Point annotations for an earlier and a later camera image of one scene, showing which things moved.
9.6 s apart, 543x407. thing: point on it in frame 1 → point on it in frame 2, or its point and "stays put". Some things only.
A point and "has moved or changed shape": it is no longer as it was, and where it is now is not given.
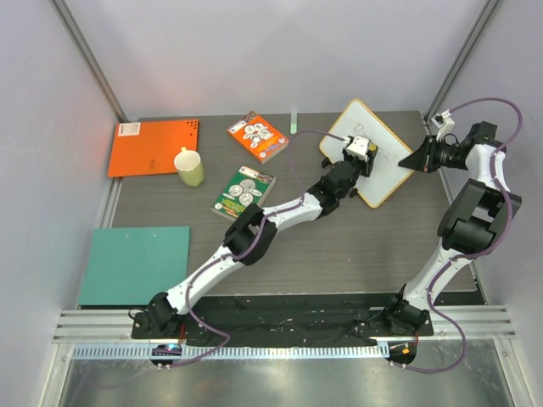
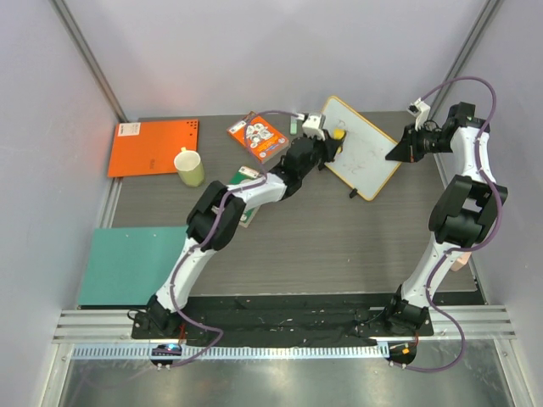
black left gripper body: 368,164 → 321,153
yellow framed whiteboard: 357,119 has moved or changed shape
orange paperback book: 258,137 stays put
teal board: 131,265 stays put
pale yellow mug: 190,168 stays put
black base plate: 333,320 stays put
